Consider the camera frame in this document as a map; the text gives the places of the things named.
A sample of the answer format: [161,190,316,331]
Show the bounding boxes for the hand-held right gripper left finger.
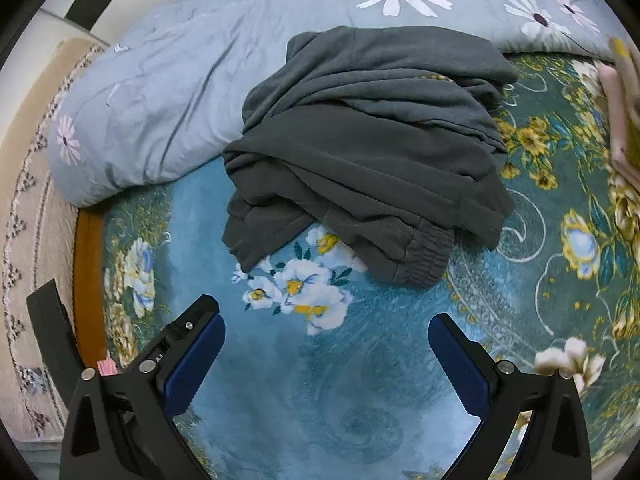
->
[60,295,227,480]

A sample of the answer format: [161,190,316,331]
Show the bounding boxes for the light blue floral quilt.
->
[47,0,621,208]

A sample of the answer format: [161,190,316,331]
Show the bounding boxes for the wooden bed frame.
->
[74,207,108,368]

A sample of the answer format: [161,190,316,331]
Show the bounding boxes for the beige patterned rug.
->
[0,42,108,441]

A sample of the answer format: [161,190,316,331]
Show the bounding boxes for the pale folded knit garment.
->
[597,35,640,186]

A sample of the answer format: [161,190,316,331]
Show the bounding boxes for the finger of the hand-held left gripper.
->
[26,280,82,411]

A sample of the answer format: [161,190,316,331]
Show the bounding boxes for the dark grey pants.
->
[222,25,521,290]

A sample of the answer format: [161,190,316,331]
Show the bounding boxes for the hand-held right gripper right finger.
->
[428,313,593,480]

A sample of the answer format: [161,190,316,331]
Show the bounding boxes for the teal floral blanket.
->
[97,52,640,480]

